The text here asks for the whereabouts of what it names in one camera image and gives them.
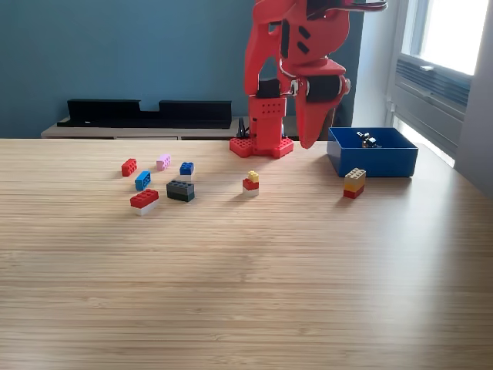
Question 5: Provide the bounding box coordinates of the small yellow toy digger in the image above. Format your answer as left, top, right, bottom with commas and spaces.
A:
356, 130, 383, 150

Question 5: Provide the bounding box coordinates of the blue plastic bin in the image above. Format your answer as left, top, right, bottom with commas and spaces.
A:
326, 126, 419, 179

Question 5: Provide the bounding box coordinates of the grey dark green brick stack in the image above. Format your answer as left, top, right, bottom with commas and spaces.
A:
166, 179, 196, 204

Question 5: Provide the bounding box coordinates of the dark wooden chair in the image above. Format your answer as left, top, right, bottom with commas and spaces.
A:
330, 96, 354, 130

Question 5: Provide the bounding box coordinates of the tan orange red brick stack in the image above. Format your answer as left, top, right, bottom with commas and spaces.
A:
343, 167, 367, 200

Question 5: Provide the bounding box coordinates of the grey window heater unit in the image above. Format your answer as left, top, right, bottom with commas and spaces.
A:
391, 53, 473, 155

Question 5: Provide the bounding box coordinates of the yellow red white brick stack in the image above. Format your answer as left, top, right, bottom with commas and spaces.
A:
242, 170, 260, 198

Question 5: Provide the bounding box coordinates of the bright window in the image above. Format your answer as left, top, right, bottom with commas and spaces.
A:
400, 0, 490, 76

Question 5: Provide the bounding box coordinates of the pale wooden sideboard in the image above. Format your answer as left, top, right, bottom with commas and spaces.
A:
40, 115, 301, 140

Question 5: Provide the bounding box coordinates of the light blue brick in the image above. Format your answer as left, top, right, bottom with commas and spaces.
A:
134, 170, 152, 192

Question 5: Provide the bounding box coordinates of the white servo cable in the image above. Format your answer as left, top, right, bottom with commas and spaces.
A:
346, 0, 388, 12

